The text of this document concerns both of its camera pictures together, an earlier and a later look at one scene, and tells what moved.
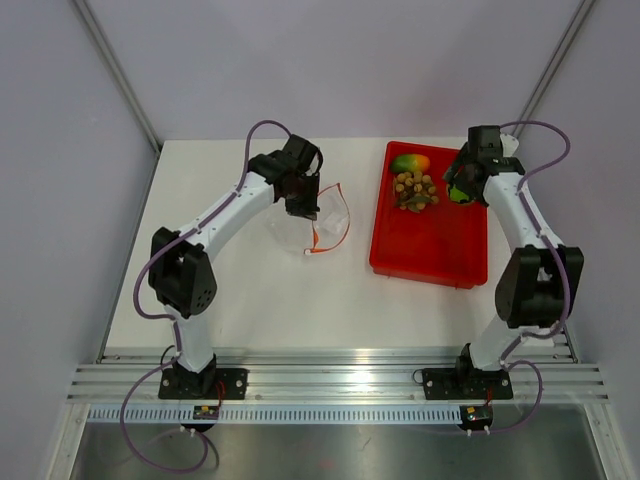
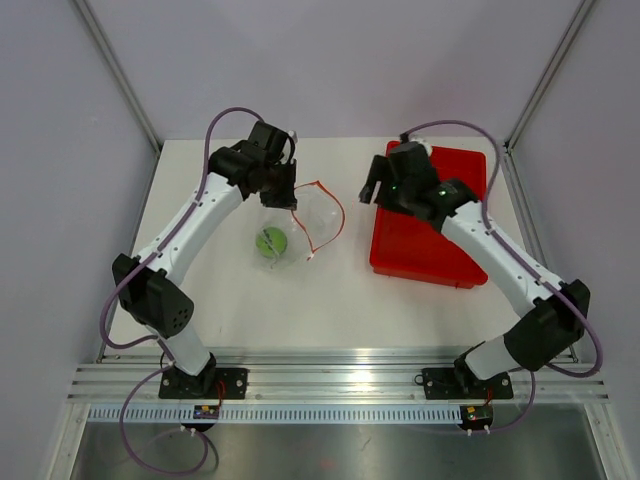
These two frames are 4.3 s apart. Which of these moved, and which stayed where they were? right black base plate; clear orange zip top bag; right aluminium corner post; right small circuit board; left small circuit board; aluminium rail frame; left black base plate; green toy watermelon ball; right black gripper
Moved: green toy watermelon ball; clear orange zip top bag; right black gripper
Stayed: right aluminium corner post; left black base plate; left small circuit board; aluminium rail frame; right small circuit board; right black base plate
